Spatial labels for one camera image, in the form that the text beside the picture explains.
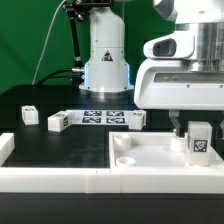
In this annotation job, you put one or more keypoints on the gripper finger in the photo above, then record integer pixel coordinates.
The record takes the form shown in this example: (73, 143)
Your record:
(222, 128)
(174, 118)

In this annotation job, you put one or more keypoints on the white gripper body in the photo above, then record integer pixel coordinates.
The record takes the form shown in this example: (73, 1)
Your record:
(165, 81)

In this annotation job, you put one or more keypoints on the white square table top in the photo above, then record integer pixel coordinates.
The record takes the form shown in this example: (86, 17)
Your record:
(149, 149)

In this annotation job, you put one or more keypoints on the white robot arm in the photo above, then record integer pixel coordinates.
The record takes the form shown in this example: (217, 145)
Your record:
(106, 72)

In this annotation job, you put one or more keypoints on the sheet of fiducial markers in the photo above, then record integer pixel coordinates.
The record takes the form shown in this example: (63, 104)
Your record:
(100, 117)

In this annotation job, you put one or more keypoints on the white U-shaped fence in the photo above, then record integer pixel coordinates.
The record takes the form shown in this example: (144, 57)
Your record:
(191, 179)

